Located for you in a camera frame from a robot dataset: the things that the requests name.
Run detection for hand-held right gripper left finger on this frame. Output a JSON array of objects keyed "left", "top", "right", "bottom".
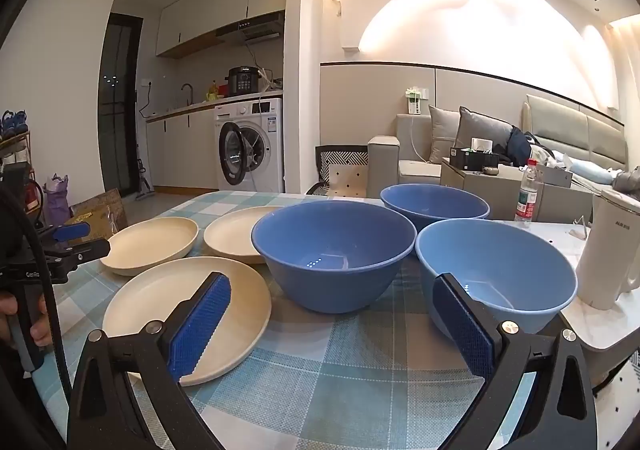
[{"left": 66, "top": 271, "right": 233, "bottom": 450}]

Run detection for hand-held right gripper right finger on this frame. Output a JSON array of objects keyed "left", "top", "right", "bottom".
[{"left": 431, "top": 272, "right": 598, "bottom": 450}]

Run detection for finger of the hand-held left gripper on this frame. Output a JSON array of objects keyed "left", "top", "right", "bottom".
[
  {"left": 37, "top": 222, "right": 92, "bottom": 243},
  {"left": 47, "top": 239, "right": 111, "bottom": 271}
]

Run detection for beige plate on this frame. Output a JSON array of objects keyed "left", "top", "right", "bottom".
[
  {"left": 102, "top": 256, "right": 272, "bottom": 387},
  {"left": 203, "top": 206, "right": 288, "bottom": 265},
  {"left": 100, "top": 216, "right": 199, "bottom": 277}
]

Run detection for person's left hand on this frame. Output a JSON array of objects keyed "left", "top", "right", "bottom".
[{"left": 0, "top": 293, "right": 53, "bottom": 348}]

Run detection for cardboard box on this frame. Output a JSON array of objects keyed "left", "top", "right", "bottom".
[{"left": 65, "top": 187, "right": 126, "bottom": 241}]

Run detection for purple bag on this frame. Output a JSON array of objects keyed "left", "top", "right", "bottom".
[{"left": 42, "top": 174, "right": 72, "bottom": 226}]

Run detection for metal shoe rack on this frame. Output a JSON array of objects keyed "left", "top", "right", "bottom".
[{"left": 0, "top": 130, "right": 38, "bottom": 231}]

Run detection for group of shoes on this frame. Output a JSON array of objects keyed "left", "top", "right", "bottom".
[{"left": 0, "top": 110, "right": 31, "bottom": 166}]

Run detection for dark glass door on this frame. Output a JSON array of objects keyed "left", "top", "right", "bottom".
[{"left": 97, "top": 12, "right": 144, "bottom": 193}]

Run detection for white side table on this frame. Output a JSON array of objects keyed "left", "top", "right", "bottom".
[{"left": 525, "top": 219, "right": 640, "bottom": 393}]

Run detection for checked tablecloth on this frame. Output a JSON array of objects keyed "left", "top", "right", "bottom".
[{"left": 47, "top": 190, "right": 538, "bottom": 450}]

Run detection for white base cabinets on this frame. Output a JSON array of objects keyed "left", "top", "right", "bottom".
[{"left": 146, "top": 107, "right": 217, "bottom": 188}]

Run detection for grey nightstand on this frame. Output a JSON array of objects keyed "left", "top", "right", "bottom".
[{"left": 440, "top": 157, "right": 596, "bottom": 223}]

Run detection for plastic water bottle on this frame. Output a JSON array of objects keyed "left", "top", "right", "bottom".
[{"left": 515, "top": 159, "right": 538, "bottom": 223}]

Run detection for white electric kettle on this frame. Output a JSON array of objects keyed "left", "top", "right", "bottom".
[{"left": 575, "top": 188, "right": 640, "bottom": 309}]

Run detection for black storage box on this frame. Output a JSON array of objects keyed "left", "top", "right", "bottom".
[{"left": 449, "top": 146, "right": 501, "bottom": 171}]

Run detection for grey flat box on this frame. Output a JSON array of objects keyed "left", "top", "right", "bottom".
[{"left": 540, "top": 162, "right": 573, "bottom": 188}]

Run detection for grey sofa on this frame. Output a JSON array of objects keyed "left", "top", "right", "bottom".
[{"left": 367, "top": 112, "right": 461, "bottom": 201}]

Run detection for white washing machine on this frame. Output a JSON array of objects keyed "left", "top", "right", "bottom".
[{"left": 215, "top": 97, "right": 285, "bottom": 192}]

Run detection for navy cloth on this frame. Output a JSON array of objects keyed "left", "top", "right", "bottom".
[{"left": 506, "top": 126, "right": 533, "bottom": 166}]

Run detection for grey cushion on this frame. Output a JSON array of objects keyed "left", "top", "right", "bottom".
[
  {"left": 428, "top": 105, "right": 463, "bottom": 165},
  {"left": 452, "top": 106, "right": 516, "bottom": 163}
]

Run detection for patterned floor mat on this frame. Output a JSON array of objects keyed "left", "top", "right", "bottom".
[{"left": 307, "top": 145, "right": 370, "bottom": 196}]

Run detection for black pressure cooker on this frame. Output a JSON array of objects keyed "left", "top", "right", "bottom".
[{"left": 227, "top": 67, "right": 260, "bottom": 97}]

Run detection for padded bed headboard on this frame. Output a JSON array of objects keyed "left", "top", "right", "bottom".
[{"left": 520, "top": 94, "right": 628, "bottom": 171}]

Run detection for range hood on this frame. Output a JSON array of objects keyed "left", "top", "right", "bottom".
[{"left": 216, "top": 12, "right": 282, "bottom": 42}]

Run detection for white wall device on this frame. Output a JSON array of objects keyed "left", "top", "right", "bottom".
[{"left": 404, "top": 86, "right": 431, "bottom": 115}]

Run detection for white wall cabinets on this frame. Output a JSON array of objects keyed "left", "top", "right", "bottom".
[{"left": 155, "top": 0, "right": 291, "bottom": 58}]

